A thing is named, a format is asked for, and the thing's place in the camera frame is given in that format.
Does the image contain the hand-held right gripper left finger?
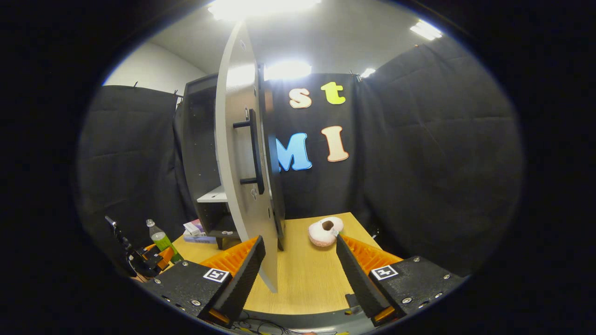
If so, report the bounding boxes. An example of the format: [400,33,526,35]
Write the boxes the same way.
[139,235,267,327]

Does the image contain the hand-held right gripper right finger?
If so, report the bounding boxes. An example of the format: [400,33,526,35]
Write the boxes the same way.
[335,234,467,328]

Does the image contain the green plastic bottle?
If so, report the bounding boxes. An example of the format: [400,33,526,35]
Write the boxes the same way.
[146,219,184,264]

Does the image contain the dark grey cabinet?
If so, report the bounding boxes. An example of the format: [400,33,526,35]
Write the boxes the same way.
[179,72,287,252]

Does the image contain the light grey cabinet door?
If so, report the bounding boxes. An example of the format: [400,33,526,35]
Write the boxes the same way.
[214,21,280,294]

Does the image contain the black door handle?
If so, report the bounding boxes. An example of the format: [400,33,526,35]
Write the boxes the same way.
[233,108,265,195]

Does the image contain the black backdrop cloth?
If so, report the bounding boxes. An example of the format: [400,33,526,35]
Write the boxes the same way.
[77,37,524,280]

